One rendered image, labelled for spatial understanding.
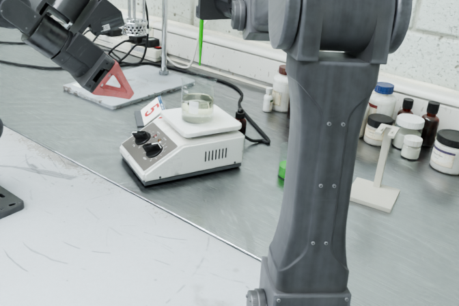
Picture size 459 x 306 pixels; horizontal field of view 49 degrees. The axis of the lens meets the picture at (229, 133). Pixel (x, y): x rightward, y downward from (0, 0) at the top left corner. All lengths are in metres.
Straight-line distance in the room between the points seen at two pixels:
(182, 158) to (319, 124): 0.52
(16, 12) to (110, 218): 0.33
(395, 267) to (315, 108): 0.43
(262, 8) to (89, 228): 0.42
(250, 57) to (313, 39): 1.06
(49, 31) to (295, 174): 0.53
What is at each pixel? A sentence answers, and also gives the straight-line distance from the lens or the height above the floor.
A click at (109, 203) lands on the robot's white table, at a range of 0.84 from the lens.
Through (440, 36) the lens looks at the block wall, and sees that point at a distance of 1.24.
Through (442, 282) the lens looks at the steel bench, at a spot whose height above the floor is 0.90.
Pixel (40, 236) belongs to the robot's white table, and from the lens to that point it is 0.78.
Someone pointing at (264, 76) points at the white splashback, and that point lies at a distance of 1.40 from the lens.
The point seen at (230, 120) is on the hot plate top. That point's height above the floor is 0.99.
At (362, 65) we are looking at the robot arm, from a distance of 0.38.
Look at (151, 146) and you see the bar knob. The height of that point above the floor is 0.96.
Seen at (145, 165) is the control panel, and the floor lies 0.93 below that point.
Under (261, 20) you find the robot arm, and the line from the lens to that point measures 0.57.
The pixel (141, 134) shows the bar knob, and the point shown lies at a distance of 0.92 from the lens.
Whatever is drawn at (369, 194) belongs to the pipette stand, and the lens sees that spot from 0.92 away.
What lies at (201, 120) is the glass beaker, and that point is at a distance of 0.89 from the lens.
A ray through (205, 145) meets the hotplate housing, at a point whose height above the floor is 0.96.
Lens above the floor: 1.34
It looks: 24 degrees down
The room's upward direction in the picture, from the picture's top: 4 degrees clockwise
